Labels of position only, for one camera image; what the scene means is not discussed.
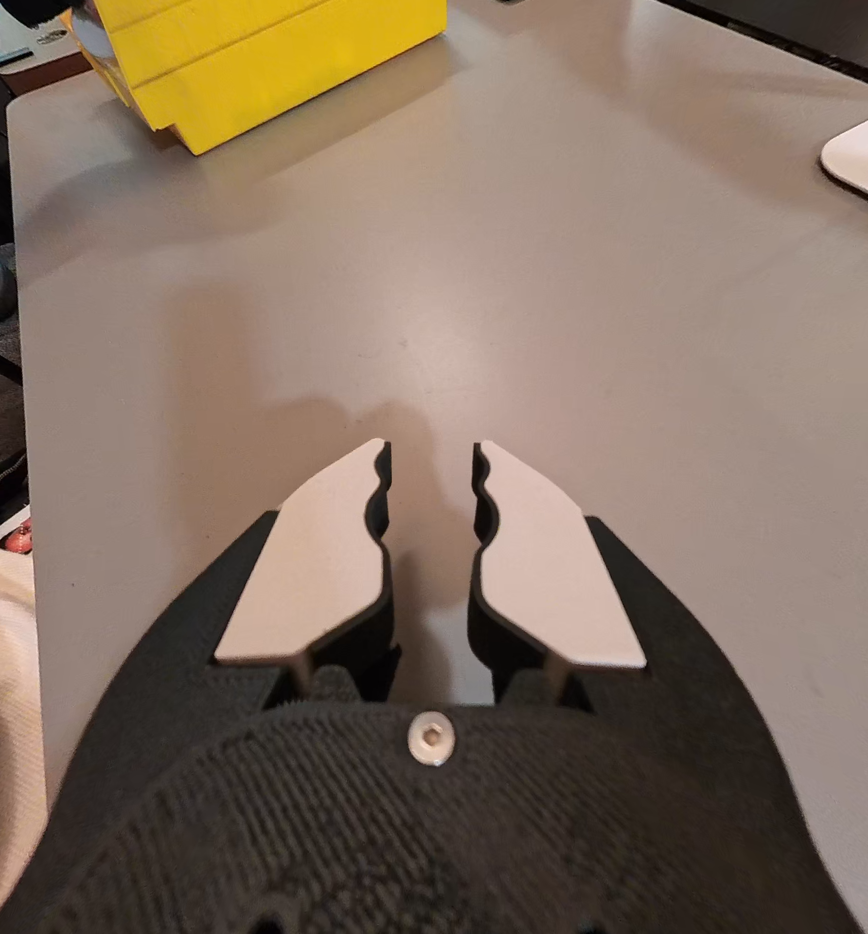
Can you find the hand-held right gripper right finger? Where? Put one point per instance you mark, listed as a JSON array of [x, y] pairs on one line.
[[550, 584]]

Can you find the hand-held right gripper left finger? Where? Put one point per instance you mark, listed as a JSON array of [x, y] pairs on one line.
[[310, 576]]

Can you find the grey desk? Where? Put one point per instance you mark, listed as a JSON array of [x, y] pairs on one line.
[[477, 292]]

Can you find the black desk mat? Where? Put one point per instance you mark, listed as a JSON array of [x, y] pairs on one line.
[[806, 47]]

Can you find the yellow plastic bin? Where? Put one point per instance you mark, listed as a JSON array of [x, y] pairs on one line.
[[259, 66]]

